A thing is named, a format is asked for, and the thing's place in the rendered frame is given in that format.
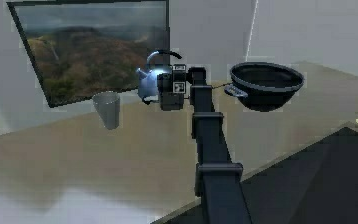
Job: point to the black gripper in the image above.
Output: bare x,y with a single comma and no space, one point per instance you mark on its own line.
171,101

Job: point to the black framed landscape window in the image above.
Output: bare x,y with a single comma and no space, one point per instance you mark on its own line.
90,50

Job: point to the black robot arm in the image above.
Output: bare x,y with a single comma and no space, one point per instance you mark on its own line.
217,186

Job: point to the grey cup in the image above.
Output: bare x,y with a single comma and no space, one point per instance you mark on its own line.
107,109

